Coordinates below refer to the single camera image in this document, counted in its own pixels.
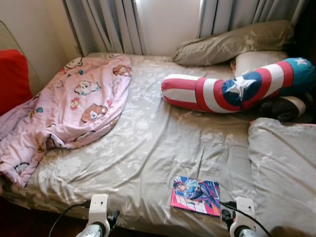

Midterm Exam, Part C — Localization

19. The grey floral pillow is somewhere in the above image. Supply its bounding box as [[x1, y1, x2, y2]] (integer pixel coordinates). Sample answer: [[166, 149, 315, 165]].
[[172, 20, 295, 67]]

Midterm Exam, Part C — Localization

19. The red cushion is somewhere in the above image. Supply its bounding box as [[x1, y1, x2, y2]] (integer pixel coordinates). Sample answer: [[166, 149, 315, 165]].
[[0, 48, 34, 117]]

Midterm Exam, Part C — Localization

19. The grey folded duvet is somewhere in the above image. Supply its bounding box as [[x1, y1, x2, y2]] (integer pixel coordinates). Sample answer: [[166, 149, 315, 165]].
[[247, 118, 316, 237]]

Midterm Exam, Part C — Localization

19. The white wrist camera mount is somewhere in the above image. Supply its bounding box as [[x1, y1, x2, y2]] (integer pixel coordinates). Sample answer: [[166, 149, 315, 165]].
[[232, 197, 257, 235], [88, 194, 110, 225]]

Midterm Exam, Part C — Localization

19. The black white plush toy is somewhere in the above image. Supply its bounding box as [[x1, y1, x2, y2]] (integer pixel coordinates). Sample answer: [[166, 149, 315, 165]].
[[262, 95, 316, 124]]

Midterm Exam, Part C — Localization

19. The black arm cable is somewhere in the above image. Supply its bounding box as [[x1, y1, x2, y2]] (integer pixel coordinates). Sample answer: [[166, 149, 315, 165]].
[[48, 200, 92, 237], [220, 200, 271, 237]]

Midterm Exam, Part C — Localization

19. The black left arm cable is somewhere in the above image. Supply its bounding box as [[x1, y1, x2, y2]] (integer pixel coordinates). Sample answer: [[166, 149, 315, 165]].
[[48, 200, 92, 237]]

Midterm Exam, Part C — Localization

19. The white pillow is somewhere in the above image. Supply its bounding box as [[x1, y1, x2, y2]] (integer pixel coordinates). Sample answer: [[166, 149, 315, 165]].
[[235, 50, 290, 77]]

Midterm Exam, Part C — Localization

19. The grey curtain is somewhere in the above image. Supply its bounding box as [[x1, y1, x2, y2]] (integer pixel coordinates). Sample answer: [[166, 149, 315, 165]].
[[63, 0, 146, 56], [197, 0, 309, 40]]

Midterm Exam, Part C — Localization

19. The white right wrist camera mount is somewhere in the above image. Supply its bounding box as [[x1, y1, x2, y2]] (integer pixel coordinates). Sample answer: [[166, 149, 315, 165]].
[[232, 197, 257, 235]]

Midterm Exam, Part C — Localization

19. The red white blue bolster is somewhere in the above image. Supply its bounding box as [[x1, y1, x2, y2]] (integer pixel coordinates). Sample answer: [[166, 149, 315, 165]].
[[161, 57, 316, 114]]

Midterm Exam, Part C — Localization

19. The grey floral bed sheet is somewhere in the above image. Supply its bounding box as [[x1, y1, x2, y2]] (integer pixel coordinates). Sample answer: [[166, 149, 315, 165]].
[[0, 52, 316, 237]]

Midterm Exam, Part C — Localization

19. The colourful comic book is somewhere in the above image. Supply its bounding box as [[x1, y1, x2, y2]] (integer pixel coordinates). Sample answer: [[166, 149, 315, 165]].
[[170, 174, 221, 217]]

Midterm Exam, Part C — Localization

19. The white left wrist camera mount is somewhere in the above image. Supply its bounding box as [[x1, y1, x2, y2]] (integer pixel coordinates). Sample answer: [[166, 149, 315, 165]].
[[88, 194, 110, 225]]

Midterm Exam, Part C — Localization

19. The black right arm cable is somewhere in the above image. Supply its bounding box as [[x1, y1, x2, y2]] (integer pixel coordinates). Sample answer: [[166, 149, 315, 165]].
[[220, 200, 271, 237]]

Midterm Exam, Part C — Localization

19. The pink cartoon print blanket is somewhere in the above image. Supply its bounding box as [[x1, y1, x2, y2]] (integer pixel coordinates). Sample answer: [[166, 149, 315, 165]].
[[0, 54, 133, 191]]

